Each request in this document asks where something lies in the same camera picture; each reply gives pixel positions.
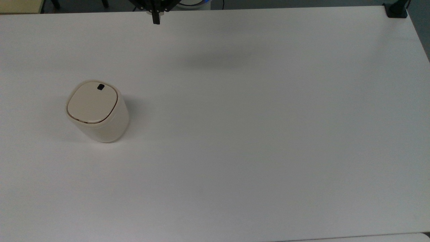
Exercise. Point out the black Franka gripper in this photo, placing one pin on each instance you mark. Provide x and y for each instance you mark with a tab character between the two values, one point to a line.
155	4

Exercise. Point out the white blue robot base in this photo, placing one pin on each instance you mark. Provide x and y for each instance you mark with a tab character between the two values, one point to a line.
193	3

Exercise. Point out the cream trash bin lid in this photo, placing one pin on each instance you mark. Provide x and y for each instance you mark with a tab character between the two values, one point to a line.
90	104

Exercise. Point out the cream plastic trash bin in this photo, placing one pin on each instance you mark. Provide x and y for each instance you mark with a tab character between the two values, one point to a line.
107	129

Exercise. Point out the black chair leg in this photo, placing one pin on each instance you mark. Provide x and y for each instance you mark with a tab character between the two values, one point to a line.
55	3
104	3

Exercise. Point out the black lid button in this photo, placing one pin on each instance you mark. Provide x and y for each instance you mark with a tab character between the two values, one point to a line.
100	87

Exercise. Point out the light wooden desk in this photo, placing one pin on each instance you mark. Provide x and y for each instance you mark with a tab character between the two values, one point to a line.
18	5

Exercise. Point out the black table clamp mount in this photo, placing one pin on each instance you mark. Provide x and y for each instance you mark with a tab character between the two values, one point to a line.
396	10

